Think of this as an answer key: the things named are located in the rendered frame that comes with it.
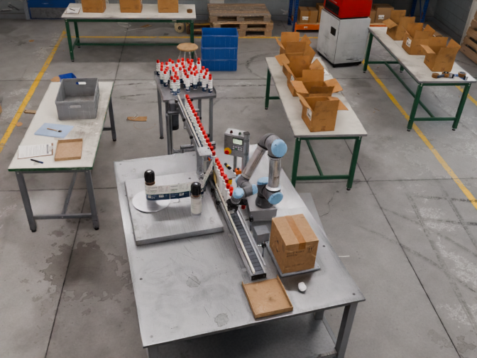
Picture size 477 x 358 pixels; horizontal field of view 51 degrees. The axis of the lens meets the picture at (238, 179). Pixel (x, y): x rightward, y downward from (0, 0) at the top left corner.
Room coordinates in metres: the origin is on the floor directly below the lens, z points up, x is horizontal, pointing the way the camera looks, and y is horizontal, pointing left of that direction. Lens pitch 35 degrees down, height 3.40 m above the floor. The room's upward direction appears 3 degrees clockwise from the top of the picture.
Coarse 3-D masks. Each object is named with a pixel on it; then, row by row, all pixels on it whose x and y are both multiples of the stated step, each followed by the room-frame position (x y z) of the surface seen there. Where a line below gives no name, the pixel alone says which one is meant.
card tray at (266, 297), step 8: (272, 280) 2.47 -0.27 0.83; (248, 288) 2.38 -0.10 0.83; (256, 288) 2.38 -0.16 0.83; (264, 288) 2.39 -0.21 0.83; (272, 288) 2.39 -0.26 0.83; (280, 288) 2.39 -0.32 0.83; (248, 296) 2.28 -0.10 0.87; (256, 296) 2.31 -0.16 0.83; (264, 296) 2.32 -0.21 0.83; (272, 296) 2.32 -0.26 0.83; (280, 296) 2.32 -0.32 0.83; (256, 304) 2.25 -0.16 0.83; (264, 304) 2.25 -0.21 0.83; (272, 304) 2.25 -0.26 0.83; (280, 304) 2.26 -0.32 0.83; (288, 304) 2.26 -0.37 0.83; (256, 312) 2.18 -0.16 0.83; (264, 312) 2.18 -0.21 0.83; (272, 312) 2.17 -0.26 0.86; (280, 312) 2.18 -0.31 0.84
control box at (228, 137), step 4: (228, 132) 3.39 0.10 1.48; (236, 132) 3.39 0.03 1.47; (224, 136) 3.37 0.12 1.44; (228, 136) 3.36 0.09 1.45; (232, 136) 3.35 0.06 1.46; (236, 136) 3.34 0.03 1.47; (240, 136) 3.34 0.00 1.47; (224, 140) 3.37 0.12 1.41; (228, 140) 3.36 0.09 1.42; (232, 140) 3.35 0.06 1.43; (224, 144) 3.37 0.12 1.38; (228, 144) 3.36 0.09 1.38; (232, 144) 3.35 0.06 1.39; (236, 144) 3.34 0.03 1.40; (224, 148) 3.37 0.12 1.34; (228, 148) 3.36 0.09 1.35; (232, 152) 3.35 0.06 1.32; (236, 152) 3.34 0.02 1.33; (240, 152) 3.33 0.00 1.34; (240, 156) 3.33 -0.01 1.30
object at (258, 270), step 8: (224, 208) 3.20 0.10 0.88; (232, 216) 3.10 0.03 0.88; (240, 224) 3.00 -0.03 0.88; (240, 232) 2.90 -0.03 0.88; (248, 240) 2.82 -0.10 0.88; (248, 248) 2.73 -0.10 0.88; (248, 256) 2.65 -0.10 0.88; (256, 256) 2.65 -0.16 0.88; (248, 264) 2.57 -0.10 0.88; (256, 264) 2.57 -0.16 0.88; (256, 272) 2.49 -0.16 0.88
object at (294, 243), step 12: (288, 216) 2.83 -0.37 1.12; (300, 216) 2.84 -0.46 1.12; (276, 228) 2.71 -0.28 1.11; (288, 228) 2.70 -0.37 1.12; (300, 228) 2.70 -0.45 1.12; (276, 240) 2.68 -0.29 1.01; (288, 240) 2.57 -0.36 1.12; (300, 240) 2.58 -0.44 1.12; (312, 240) 2.58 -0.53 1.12; (276, 252) 2.66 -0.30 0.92; (288, 252) 2.53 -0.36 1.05; (300, 252) 2.55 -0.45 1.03; (312, 252) 2.58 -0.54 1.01; (288, 264) 2.53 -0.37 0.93; (300, 264) 2.56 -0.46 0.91; (312, 264) 2.58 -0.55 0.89
